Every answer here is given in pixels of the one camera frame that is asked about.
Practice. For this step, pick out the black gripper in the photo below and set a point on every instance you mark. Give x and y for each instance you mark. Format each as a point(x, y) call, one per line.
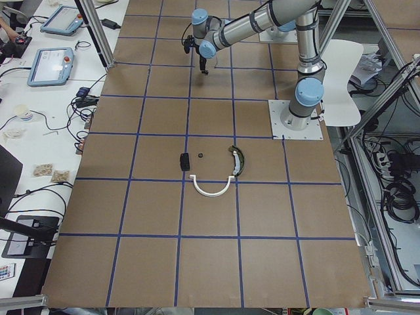
point(200, 54)

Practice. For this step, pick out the small black brake pad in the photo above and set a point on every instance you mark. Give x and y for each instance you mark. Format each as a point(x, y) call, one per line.
point(185, 161)

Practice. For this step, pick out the olive brake shoe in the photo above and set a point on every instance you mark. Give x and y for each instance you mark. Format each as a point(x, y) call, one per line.
point(239, 160)

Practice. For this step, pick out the black power adapter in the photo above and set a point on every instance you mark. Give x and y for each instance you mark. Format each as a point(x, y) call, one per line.
point(110, 24)

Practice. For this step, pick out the white plastic chair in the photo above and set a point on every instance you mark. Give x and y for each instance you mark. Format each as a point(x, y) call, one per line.
point(341, 58)

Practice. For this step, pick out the far blue teach pendant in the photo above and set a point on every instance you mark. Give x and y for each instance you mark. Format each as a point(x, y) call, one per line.
point(64, 21)

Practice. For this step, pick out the blue teach pendant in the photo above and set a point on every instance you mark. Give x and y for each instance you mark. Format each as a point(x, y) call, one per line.
point(51, 67)
point(64, 21)

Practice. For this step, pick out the near blue teach pendant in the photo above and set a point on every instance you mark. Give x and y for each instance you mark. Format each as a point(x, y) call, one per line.
point(51, 67)

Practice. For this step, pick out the white paper cup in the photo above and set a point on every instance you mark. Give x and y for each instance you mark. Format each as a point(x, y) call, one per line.
point(22, 112)

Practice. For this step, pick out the bag of small parts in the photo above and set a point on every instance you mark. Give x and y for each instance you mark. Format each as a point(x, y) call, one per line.
point(43, 170)

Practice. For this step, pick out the black monitor stand base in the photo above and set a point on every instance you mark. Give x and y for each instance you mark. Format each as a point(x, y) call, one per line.
point(30, 236)

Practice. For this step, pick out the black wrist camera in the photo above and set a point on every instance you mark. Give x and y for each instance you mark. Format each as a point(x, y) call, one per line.
point(188, 44)

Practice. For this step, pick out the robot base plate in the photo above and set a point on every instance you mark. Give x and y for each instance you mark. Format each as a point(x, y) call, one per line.
point(290, 39)
point(286, 126)

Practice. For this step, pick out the white curved plastic bracket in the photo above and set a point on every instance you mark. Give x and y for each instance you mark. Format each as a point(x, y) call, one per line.
point(210, 190)

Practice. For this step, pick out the aluminium frame post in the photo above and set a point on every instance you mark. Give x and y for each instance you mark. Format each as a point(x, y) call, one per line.
point(94, 25)

